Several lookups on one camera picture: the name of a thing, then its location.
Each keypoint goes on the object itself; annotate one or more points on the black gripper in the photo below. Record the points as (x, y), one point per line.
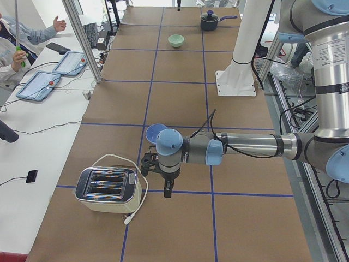
(168, 178)

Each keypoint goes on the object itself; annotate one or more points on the green bowl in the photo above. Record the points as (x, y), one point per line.
(176, 40)

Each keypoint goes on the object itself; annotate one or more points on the blue bowl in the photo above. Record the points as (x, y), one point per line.
(153, 131)

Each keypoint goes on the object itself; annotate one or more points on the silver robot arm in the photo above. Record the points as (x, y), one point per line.
(325, 25)

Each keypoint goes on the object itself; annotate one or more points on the dark blue saucepan with lid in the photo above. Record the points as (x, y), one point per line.
(209, 20)

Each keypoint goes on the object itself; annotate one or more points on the cream and chrome toaster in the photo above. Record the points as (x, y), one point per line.
(109, 189)

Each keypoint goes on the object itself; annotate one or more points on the brown paper table cover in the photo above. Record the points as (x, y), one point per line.
(161, 70)

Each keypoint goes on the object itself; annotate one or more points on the black keyboard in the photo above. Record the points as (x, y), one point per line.
(91, 33)

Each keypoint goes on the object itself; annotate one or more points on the far blue teach pendant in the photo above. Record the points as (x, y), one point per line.
(71, 64)

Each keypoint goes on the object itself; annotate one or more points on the blue teach pendant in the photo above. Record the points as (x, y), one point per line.
(71, 64)
(39, 86)

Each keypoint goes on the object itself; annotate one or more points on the black smartphone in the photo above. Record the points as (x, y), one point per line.
(56, 47)

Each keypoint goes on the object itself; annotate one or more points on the small black square device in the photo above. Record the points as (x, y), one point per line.
(31, 177)

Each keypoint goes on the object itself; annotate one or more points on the crumpled clear plastic bag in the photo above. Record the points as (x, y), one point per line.
(291, 77)

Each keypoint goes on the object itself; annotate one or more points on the near blue teach pendant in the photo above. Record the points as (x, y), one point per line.
(39, 86)

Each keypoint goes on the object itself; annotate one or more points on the person in white coat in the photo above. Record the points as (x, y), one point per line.
(19, 47)

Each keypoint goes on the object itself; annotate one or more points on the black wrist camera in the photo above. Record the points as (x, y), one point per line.
(150, 162)

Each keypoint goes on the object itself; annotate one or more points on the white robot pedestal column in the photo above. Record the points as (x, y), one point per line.
(238, 78)

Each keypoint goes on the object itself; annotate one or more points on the aluminium frame post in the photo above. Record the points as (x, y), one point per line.
(81, 37)

